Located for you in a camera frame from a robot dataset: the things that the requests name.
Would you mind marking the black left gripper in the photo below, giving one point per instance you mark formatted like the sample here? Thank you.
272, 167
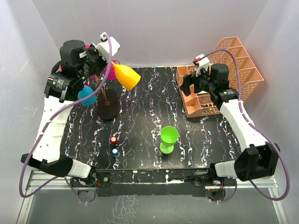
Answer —
94, 51

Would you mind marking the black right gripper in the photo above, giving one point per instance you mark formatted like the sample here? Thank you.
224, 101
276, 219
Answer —
192, 79

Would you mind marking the blue wine glass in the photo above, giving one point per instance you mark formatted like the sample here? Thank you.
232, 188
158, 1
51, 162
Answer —
85, 92

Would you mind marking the orange wine glass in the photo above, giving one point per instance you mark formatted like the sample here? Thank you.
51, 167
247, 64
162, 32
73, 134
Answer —
126, 76

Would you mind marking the green wine glass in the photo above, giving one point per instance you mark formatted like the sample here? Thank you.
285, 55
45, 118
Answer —
168, 136

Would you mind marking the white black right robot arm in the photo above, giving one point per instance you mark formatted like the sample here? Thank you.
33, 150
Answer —
258, 158

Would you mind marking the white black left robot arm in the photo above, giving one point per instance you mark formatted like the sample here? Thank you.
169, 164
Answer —
77, 63

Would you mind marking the peach plastic file organizer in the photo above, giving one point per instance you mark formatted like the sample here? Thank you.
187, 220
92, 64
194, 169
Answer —
200, 104

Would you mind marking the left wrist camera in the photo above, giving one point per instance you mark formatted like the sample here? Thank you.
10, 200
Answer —
103, 46

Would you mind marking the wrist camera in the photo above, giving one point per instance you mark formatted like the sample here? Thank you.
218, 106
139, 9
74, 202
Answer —
201, 61
103, 46

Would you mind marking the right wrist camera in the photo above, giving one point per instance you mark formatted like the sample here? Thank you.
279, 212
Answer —
201, 61

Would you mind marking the copper wire wine glass rack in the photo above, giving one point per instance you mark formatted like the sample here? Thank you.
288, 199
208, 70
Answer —
108, 104

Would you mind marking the aluminium base frame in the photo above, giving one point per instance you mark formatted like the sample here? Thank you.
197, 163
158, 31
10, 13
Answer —
149, 197

